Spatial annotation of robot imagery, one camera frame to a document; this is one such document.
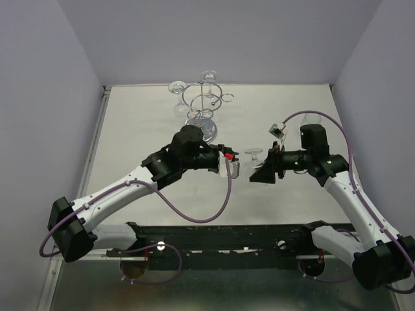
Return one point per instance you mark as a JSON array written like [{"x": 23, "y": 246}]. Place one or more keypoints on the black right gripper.
[{"x": 274, "y": 163}]

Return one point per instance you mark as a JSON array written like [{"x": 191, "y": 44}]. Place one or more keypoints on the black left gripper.
[{"x": 222, "y": 149}]

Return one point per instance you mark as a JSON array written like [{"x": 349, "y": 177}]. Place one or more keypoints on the clear wine glass front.
[{"x": 251, "y": 166}]

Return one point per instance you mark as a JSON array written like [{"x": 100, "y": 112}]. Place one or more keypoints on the ribbed clear wine glass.
[{"x": 310, "y": 118}]

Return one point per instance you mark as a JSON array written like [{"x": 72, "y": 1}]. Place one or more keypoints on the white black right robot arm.
[{"x": 381, "y": 255}]

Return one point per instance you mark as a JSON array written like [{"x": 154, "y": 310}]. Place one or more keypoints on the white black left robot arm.
[{"x": 76, "y": 226}]

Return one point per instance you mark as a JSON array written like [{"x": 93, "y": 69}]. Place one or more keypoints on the chrome wine glass rack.
[{"x": 202, "y": 110}]

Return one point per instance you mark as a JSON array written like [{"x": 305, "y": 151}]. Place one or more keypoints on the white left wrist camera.
[{"x": 228, "y": 164}]

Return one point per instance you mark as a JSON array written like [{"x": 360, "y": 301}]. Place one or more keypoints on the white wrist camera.
[
  {"x": 228, "y": 164},
  {"x": 279, "y": 131}
]

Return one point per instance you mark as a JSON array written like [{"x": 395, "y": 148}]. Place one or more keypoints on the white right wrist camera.
[{"x": 279, "y": 131}]

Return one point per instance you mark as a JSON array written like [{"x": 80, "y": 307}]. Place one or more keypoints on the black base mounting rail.
[{"x": 222, "y": 247}]

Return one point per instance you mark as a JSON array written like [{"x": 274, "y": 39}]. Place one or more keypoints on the aluminium frame extrusion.
[{"x": 55, "y": 263}]

